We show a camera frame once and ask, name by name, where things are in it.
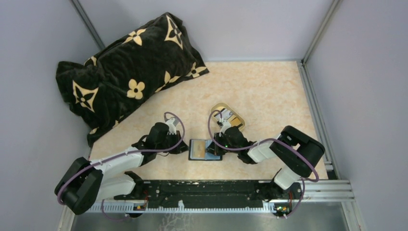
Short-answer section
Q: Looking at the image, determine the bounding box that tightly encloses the aluminium right side rail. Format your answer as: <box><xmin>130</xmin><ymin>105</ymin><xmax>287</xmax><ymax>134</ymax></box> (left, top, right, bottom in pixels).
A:
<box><xmin>296</xmin><ymin>60</ymin><xmax>339</xmax><ymax>180</ymax></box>

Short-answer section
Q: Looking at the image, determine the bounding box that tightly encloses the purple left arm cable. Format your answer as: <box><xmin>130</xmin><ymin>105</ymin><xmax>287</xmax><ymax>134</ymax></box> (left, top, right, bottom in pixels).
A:
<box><xmin>56</xmin><ymin>111</ymin><xmax>186</xmax><ymax>222</ymax></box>

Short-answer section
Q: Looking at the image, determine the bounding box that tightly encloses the beige oval card holder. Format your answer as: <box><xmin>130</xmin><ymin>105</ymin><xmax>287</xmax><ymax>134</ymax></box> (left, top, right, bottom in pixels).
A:
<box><xmin>210</xmin><ymin>103</ymin><xmax>245</xmax><ymax>131</ymax></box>

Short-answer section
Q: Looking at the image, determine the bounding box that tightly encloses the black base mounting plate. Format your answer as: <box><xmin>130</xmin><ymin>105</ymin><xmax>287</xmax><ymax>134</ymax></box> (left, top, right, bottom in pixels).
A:
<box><xmin>114</xmin><ymin>180</ymin><xmax>302</xmax><ymax>210</ymax></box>

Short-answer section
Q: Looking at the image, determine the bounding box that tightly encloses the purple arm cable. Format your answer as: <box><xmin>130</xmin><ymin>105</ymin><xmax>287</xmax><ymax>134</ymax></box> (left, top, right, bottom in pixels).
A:
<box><xmin>207</xmin><ymin>110</ymin><xmax>320</xmax><ymax>219</ymax></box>
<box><xmin>56</xmin><ymin>111</ymin><xmax>186</xmax><ymax>222</ymax></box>

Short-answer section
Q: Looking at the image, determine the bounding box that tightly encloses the black floral pillow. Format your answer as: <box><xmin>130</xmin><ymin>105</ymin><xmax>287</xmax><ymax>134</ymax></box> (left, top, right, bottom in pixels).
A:
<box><xmin>56</xmin><ymin>12</ymin><xmax>209</xmax><ymax>146</ymax></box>

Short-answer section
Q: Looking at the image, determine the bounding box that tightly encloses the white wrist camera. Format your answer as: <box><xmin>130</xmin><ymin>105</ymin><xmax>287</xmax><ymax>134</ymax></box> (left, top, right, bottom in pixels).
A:
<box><xmin>165</xmin><ymin>117</ymin><xmax>179</xmax><ymax>135</ymax></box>
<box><xmin>217</xmin><ymin>119</ymin><xmax>232</xmax><ymax>134</ymax></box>

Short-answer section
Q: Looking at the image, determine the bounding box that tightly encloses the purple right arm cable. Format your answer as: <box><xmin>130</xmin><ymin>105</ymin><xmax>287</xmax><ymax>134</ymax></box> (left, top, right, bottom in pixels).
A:
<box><xmin>207</xmin><ymin>110</ymin><xmax>320</xmax><ymax>219</ymax></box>

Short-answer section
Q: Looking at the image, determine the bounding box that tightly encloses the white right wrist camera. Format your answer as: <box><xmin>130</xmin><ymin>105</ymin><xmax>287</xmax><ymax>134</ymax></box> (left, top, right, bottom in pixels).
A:
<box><xmin>217</xmin><ymin>119</ymin><xmax>232</xmax><ymax>134</ymax></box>

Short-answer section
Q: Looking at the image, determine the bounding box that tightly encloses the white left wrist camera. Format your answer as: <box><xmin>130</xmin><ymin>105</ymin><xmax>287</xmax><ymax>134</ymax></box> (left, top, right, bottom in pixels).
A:
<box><xmin>165</xmin><ymin>117</ymin><xmax>179</xmax><ymax>135</ymax></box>

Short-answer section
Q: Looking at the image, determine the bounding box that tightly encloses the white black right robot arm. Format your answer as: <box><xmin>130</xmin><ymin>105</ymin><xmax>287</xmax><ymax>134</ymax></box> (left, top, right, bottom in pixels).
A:
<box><xmin>206</xmin><ymin>126</ymin><xmax>325</xmax><ymax>194</ymax></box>

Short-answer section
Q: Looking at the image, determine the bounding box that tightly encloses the black leather card wallet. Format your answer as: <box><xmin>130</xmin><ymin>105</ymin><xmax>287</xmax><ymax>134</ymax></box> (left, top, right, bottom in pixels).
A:
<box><xmin>188</xmin><ymin>139</ymin><xmax>223</xmax><ymax>161</ymax></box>

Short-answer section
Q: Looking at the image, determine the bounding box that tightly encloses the aluminium frame rail front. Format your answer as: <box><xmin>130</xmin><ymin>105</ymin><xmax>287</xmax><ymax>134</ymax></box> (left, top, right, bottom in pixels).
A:
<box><xmin>66</xmin><ymin>180</ymin><xmax>356</xmax><ymax>214</ymax></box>

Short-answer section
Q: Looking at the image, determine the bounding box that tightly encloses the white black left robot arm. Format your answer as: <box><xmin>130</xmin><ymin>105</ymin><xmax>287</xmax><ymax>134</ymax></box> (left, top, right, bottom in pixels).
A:
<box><xmin>54</xmin><ymin>122</ymin><xmax>189</xmax><ymax>215</ymax></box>

